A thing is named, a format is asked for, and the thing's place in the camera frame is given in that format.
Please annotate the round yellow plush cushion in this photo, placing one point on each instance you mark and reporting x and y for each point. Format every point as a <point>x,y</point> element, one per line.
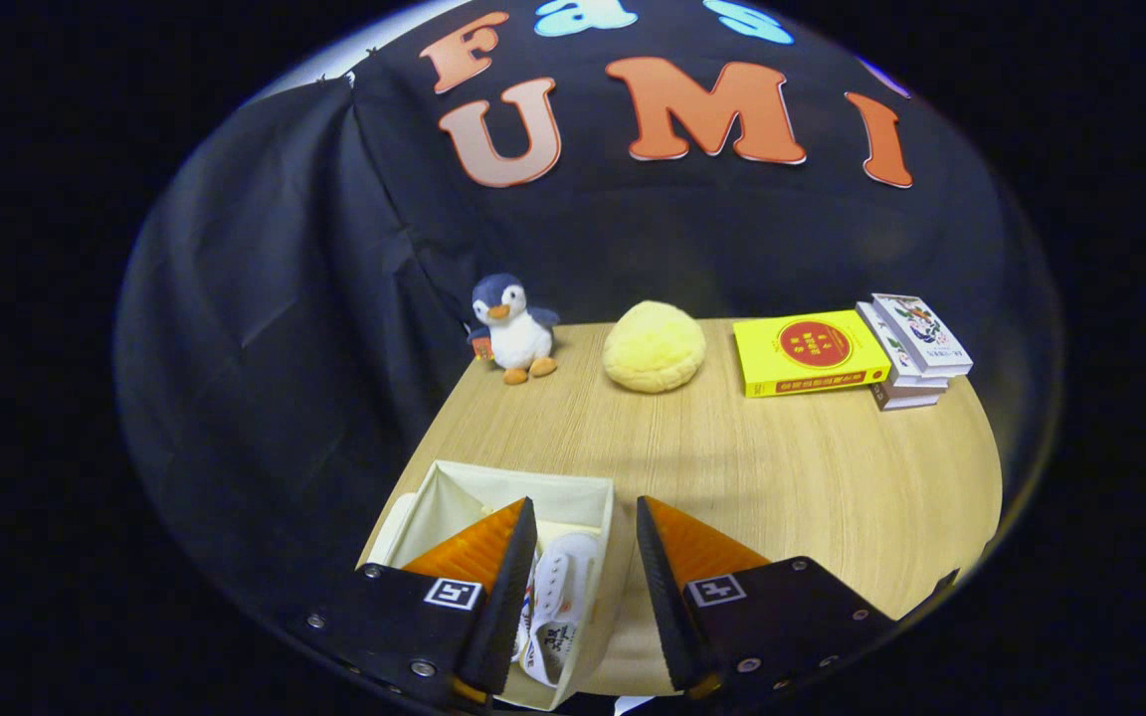
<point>655,348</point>

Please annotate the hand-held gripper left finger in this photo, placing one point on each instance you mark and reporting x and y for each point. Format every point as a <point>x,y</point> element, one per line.
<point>513,597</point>

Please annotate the penguin plush toy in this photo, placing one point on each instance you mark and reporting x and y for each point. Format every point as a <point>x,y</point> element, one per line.
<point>518,333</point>

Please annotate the white floral cover book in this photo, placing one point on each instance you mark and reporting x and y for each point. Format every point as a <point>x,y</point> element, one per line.
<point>923,333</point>

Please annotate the yellow book with red circle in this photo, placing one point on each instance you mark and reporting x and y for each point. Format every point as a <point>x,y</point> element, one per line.
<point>807,353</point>

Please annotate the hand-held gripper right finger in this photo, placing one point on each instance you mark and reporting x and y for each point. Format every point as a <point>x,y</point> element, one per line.
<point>668,597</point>

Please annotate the cream fabric storage box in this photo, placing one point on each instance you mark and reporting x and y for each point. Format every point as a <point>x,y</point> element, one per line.
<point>573,497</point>

